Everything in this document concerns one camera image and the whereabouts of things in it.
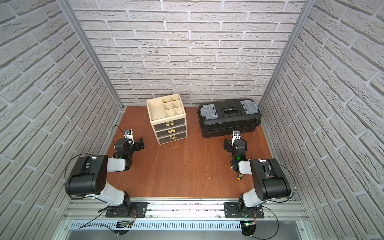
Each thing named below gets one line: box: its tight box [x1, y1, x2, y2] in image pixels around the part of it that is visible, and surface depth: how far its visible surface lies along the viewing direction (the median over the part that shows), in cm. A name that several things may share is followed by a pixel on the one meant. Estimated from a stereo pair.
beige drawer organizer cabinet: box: [146, 93, 188, 145], surface depth 88 cm
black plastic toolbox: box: [197, 99, 262, 138], surface depth 96 cm
